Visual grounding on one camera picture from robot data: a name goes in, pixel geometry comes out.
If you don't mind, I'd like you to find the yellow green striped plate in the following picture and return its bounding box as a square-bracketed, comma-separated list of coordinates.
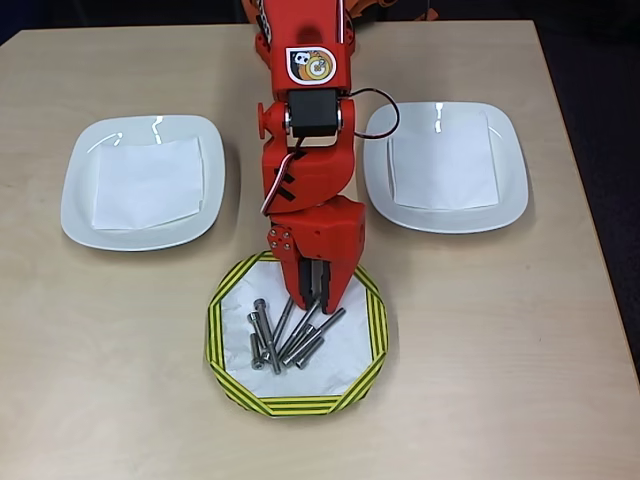
[203, 249, 390, 419]

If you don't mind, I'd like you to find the white paper napkin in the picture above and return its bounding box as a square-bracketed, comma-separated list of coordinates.
[387, 110, 500, 210]
[91, 135, 206, 232]

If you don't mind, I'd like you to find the white square ceramic plate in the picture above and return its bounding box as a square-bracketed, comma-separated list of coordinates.
[59, 114, 226, 252]
[362, 101, 530, 235]

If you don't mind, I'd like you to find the white servo cable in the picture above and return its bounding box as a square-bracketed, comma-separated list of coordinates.
[260, 148, 304, 215]

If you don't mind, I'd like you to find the black red servo cable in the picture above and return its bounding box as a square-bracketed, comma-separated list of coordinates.
[349, 88, 401, 142]

